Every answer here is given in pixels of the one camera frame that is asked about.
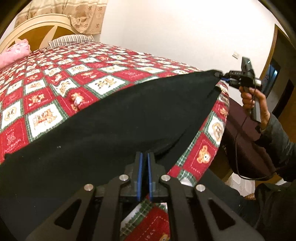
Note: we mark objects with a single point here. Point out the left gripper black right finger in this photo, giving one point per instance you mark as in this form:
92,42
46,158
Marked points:
157,192

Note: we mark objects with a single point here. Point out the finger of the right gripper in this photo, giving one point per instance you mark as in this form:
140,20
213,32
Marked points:
219,74

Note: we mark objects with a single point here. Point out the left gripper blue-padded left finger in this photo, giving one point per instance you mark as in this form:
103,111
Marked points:
132,192

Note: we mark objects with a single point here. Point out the black pants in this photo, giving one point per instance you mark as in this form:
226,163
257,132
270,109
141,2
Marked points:
161,116

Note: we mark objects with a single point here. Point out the person grey sleeve forearm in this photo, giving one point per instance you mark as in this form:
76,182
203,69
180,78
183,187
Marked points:
280,149

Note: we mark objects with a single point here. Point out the person right hand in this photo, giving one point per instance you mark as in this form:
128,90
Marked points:
248,100

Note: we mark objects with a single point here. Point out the dark wooden door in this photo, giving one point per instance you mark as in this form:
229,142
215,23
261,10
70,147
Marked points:
278,78

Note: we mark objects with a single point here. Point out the red patchwork bear bedspread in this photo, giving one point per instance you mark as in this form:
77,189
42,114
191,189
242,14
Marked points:
44,89

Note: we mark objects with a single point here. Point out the beige curtain behind headboard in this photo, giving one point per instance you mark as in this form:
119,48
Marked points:
86,16

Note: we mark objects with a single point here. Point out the striped pillow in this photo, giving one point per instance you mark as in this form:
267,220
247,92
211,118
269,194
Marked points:
68,40

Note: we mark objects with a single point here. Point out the cream wooden headboard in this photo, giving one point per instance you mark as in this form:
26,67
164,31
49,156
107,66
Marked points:
38,31

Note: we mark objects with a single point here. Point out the white wall switch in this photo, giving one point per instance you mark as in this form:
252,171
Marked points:
235,55

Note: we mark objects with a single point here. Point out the dark brown bed frame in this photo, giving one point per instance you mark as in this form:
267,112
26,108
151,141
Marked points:
238,151

